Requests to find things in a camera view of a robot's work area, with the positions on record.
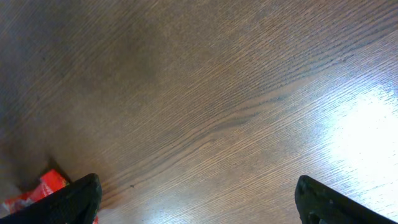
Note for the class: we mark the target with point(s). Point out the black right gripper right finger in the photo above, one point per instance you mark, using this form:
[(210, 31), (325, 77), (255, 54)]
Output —
[(317, 203)]

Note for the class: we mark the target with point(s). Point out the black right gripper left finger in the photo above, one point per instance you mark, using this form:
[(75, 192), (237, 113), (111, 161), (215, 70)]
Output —
[(68, 202)]

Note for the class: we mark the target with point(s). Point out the red snack bag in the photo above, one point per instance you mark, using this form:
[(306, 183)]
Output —
[(43, 188)]

